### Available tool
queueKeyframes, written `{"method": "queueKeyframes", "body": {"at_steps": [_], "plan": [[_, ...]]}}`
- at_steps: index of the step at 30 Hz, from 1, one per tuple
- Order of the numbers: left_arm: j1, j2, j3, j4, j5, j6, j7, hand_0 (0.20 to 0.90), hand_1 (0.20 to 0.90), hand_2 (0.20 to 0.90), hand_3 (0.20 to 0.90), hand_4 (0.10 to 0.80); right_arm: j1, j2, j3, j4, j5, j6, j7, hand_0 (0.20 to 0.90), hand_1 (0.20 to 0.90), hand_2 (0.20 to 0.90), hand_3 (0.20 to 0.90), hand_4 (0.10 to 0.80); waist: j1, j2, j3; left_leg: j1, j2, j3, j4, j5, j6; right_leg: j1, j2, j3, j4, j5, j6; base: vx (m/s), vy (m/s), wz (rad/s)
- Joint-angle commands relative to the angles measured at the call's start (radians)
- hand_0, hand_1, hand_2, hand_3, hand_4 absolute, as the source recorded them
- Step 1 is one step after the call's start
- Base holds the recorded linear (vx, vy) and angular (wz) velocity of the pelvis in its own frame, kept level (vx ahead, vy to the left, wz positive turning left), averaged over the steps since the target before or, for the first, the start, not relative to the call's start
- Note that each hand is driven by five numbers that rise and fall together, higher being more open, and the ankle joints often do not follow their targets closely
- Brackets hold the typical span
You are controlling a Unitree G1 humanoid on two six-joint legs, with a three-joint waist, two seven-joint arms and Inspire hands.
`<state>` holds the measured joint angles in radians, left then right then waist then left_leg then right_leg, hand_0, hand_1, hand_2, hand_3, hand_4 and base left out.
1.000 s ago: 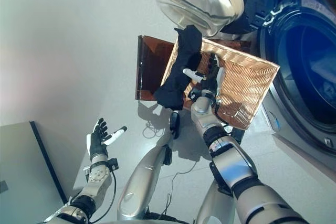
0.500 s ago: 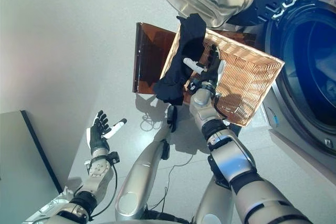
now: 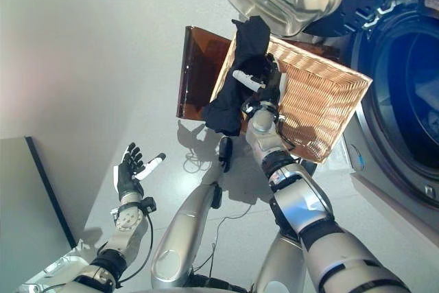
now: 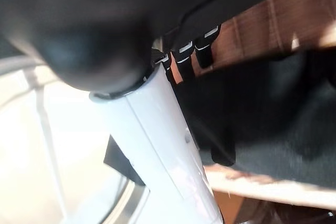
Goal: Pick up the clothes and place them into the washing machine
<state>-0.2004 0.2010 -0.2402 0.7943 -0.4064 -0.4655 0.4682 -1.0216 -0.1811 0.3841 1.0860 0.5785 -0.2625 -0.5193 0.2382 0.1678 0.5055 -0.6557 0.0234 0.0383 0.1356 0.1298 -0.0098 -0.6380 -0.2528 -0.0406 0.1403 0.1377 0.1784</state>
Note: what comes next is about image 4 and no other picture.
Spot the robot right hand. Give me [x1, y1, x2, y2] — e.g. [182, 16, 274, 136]
[0, 0, 297, 224]

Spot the washing machine glass door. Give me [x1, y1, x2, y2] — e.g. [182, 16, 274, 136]
[0, 56, 150, 224]

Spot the long black garment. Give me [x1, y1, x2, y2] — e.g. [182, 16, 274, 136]
[178, 48, 336, 189]

